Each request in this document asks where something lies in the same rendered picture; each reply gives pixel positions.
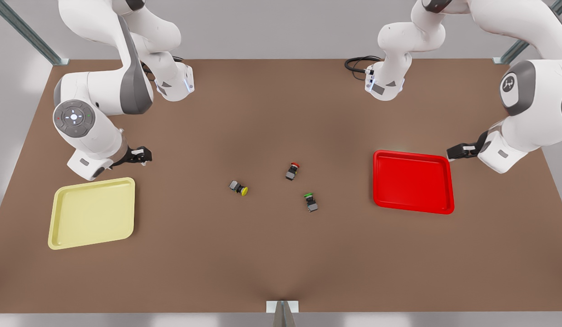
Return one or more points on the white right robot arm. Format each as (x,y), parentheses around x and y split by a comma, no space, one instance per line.
(104,91)

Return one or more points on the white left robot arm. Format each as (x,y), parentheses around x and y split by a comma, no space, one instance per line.
(535,113)

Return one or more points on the red tray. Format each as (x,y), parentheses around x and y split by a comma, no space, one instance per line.
(413,181)

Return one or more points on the pale yellow tray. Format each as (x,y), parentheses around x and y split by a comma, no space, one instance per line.
(94,212)

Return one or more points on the yellow-capped switch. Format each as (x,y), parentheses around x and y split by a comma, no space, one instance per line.
(239,187)

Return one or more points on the silver frame post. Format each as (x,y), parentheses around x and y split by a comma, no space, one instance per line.
(282,313)
(526,38)
(27,32)

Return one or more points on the red-capped switch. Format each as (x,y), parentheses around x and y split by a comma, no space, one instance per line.
(292,171)

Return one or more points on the green-capped switch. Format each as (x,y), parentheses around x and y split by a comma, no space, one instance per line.
(310,201)

